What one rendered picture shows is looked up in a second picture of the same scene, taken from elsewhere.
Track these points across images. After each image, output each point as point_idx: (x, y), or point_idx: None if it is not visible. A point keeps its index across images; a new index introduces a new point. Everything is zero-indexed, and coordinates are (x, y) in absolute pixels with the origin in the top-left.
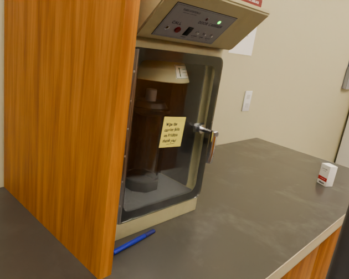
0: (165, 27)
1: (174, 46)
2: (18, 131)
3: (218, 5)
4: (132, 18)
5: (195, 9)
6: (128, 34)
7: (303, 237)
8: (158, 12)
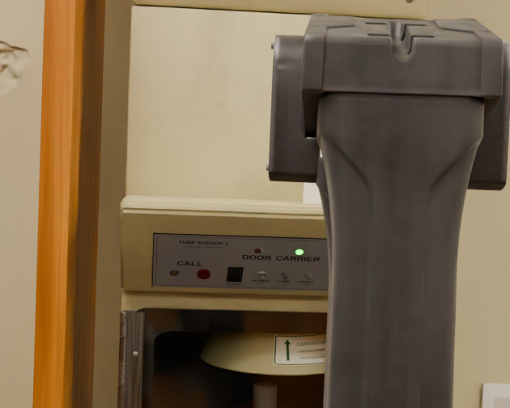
0: (171, 274)
1: (248, 299)
2: None
3: (260, 226)
4: (54, 273)
5: (207, 238)
6: (48, 299)
7: None
8: (131, 252)
